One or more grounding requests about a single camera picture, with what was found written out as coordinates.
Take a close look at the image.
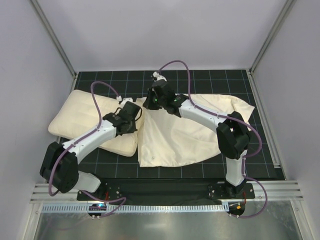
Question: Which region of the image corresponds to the cream pillowcase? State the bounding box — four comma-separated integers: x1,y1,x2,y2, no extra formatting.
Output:
137,94,255,168

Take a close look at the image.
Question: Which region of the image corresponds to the cream pillow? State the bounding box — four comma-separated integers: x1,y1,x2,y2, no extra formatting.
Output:
48,90,138,157

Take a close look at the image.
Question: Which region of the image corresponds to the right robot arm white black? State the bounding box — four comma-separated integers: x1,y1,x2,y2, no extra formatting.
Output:
143,79,251,198

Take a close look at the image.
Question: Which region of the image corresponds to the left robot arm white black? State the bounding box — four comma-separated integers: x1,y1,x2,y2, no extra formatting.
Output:
39,101,142,201

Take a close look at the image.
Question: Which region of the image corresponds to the black grid mat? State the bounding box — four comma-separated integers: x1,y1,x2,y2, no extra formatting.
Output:
74,69,285,181

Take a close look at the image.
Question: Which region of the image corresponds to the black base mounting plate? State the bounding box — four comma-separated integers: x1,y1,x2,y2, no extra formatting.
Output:
92,178,256,206

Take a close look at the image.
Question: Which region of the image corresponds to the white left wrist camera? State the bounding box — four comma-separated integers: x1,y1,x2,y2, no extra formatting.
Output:
116,95,134,106

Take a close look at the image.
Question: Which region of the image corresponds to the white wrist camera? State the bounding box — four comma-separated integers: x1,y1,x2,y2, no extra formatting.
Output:
151,71,167,82
116,95,134,106

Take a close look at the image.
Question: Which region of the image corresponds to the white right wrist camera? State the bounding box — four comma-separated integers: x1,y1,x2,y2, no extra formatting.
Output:
151,71,167,82

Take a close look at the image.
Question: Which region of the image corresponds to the left aluminium frame post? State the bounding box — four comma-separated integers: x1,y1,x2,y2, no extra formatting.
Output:
29,0,77,78

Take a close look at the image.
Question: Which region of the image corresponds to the aluminium frame post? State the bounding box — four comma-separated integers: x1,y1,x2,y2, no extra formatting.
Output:
249,0,297,75
29,0,77,78

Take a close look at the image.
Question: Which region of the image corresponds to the slotted grey cable duct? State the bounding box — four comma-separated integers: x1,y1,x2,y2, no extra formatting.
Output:
41,202,229,214

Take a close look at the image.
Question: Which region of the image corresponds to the aluminium front rail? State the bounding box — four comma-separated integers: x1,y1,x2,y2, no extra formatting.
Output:
29,180,304,204

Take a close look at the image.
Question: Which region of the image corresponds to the right aluminium frame post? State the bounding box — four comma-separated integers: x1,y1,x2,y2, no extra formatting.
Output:
249,0,297,75

